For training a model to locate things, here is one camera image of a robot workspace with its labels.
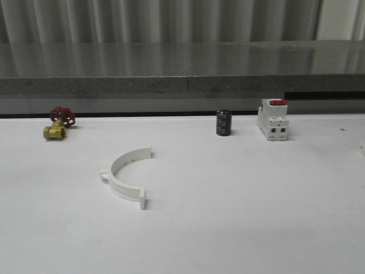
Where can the black cylindrical capacitor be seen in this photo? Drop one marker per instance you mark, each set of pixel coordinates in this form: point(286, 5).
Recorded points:
point(223, 122)

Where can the brass valve red handwheel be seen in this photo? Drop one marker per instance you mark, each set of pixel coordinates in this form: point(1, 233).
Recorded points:
point(62, 118)

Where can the grey stone counter ledge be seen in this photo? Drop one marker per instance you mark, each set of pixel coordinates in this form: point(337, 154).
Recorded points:
point(92, 79)

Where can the grey corrugated curtain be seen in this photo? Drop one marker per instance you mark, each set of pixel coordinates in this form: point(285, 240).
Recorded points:
point(180, 21)

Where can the white circuit breaker red switch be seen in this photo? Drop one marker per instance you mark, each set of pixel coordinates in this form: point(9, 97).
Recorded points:
point(272, 120)

